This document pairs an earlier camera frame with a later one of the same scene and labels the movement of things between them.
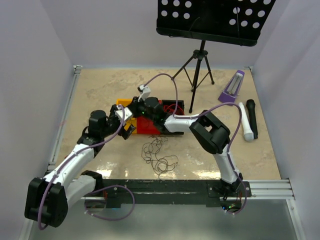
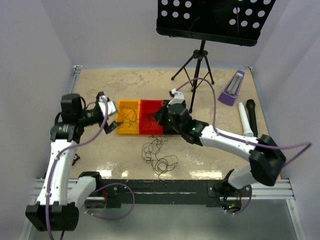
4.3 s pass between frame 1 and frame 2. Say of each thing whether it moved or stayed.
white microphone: stayed
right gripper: moved
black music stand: stayed
